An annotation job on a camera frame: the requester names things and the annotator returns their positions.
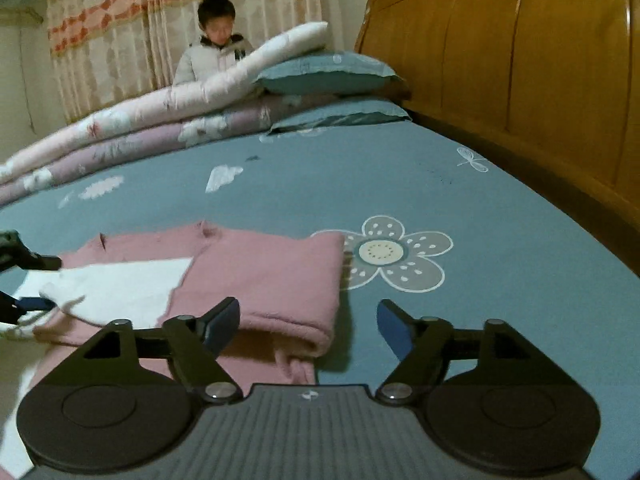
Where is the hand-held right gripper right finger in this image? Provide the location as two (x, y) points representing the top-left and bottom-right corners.
(375, 299), (551, 406)

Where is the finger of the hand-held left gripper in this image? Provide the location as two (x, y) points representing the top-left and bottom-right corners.
(0, 230), (62, 273)
(0, 290), (53, 328)

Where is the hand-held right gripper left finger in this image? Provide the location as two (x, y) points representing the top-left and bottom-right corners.
(65, 296), (244, 406)

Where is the pink and white sweater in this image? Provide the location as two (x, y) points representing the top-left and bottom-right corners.
(7, 220), (347, 391)

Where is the blue floral bed sheet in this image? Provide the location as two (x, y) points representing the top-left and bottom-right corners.
(0, 122), (640, 461)

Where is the purple floral quilt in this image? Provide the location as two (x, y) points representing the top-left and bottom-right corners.
(0, 92), (351, 206)

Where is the light pink floral quilt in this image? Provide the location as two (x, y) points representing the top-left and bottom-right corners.
(0, 21), (330, 186)

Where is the blue pillow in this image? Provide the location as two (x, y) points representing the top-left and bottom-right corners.
(267, 97), (413, 136)
(252, 51), (406, 97)

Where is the beige orange patterned curtain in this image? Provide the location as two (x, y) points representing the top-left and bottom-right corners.
(45, 0), (323, 123)

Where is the wooden headboard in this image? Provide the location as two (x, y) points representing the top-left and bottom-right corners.
(354, 0), (640, 281)

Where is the wall air conditioner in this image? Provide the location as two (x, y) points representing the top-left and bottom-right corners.
(0, 0), (46, 26)

